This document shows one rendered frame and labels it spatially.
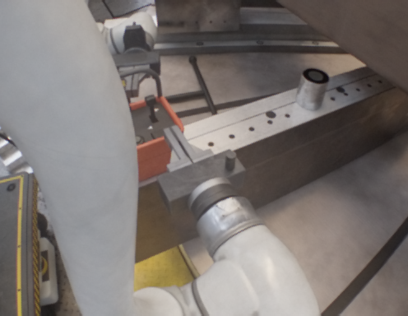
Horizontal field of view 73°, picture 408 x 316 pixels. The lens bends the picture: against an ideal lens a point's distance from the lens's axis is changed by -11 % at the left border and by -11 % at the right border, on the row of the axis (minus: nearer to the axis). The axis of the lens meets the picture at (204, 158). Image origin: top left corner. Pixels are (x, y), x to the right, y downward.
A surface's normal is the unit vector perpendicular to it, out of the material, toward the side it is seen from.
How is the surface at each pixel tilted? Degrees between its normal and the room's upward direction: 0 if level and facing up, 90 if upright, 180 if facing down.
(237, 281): 29
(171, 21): 90
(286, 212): 0
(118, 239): 89
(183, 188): 0
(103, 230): 83
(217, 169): 0
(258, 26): 72
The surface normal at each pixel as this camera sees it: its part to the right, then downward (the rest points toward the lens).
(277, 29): 0.07, 0.52
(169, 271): 0.00, -0.65
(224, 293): -0.43, -0.44
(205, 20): 0.07, 0.77
